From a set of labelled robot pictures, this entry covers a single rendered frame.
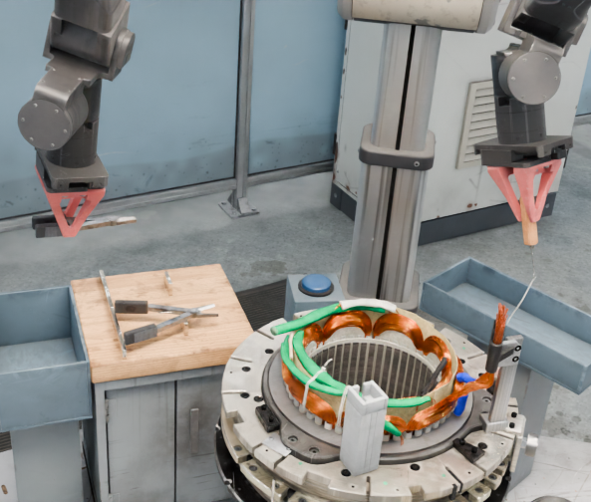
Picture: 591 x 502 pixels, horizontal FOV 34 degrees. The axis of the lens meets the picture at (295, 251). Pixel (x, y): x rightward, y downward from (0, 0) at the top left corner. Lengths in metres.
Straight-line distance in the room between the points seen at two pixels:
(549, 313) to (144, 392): 0.55
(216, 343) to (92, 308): 0.17
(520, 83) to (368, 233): 0.47
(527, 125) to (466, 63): 2.18
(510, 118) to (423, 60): 0.25
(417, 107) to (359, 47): 2.08
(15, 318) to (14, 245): 2.22
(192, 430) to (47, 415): 0.18
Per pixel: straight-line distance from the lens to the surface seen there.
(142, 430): 1.21
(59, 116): 1.02
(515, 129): 1.15
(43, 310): 1.28
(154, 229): 3.56
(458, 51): 3.29
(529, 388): 1.30
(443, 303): 1.30
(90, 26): 1.04
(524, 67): 1.07
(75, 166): 1.12
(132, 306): 1.17
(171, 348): 1.14
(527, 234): 1.20
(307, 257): 3.42
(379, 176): 1.42
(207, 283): 1.26
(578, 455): 1.53
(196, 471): 1.27
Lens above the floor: 1.74
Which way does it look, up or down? 30 degrees down
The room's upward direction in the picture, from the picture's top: 4 degrees clockwise
